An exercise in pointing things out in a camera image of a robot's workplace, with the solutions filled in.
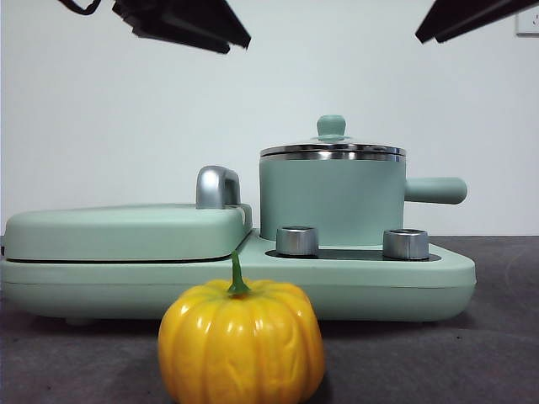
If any silver griddle cover handle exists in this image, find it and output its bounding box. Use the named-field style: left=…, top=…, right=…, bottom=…
left=195, top=165, right=243, bottom=210

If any mint green breakfast machine base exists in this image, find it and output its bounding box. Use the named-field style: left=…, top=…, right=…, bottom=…
left=0, top=226, right=478, bottom=327

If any mint green pot with handle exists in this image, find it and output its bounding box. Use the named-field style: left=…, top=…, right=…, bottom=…
left=258, top=150, right=468, bottom=249

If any mint green hinged griddle cover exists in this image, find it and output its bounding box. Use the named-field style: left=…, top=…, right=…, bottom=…
left=3, top=203, right=254, bottom=263

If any yellow pumpkin with green stem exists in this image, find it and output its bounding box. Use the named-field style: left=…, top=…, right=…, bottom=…
left=157, top=251, right=327, bottom=404

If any white wall socket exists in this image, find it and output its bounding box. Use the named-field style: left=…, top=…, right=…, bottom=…
left=515, top=11, right=539, bottom=37

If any glass lid with green knob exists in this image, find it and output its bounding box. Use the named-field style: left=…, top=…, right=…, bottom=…
left=259, top=114, right=408, bottom=160

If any silver control knob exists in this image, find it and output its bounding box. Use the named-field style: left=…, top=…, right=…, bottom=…
left=275, top=226, right=320, bottom=258
left=382, top=228, right=430, bottom=260

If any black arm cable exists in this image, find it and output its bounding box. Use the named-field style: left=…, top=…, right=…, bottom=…
left=57, top=0, right=103, bottom=14

